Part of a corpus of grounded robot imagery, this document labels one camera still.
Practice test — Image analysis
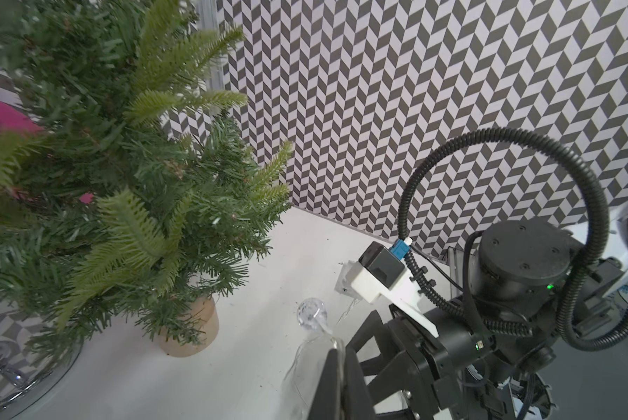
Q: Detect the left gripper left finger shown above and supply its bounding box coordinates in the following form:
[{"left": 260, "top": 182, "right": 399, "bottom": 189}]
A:
[{"left": 307, "top": 349, "right": 344, "bottom": 420}]

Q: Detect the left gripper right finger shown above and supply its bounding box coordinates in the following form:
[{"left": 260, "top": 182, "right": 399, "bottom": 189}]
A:
[{"left": 344, "top": 349, "right": 377, "bottom": 420}]

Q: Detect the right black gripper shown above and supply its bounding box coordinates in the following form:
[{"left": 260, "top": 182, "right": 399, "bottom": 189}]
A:
[{"left": 347, "top": 306, "right": 498, "bottom": 419}]

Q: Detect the thin wire fairy light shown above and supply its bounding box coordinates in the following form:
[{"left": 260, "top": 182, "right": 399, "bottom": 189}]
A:
[{"left": 275, "top": 297, "right": 350, "bottom": 419}]

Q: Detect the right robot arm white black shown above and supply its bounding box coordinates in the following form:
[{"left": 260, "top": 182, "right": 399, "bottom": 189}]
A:
[{"left": 339, "top": 128, "right": 628, "bottom": 419}]

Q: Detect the light green fern tree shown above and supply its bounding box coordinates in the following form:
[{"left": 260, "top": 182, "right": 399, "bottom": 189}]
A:
[{"left": 0, "top": 1, "right": 291, "bottom": 360}]

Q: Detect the chrome jewelry stand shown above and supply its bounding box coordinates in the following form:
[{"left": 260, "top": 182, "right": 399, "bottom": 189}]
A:
[{"left": 0, "top": 301, "right": 82, "bottom": 419}]

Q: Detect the pink hourglass ornament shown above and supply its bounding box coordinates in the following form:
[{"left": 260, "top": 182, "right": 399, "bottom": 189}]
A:
[{"left": 0, "top": 101, "right": 107, "bottom": 214}]

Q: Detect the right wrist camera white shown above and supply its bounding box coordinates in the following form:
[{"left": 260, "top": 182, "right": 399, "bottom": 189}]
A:
[{"left": 335, "top": 239, "right": 439, "bottom": 338}]

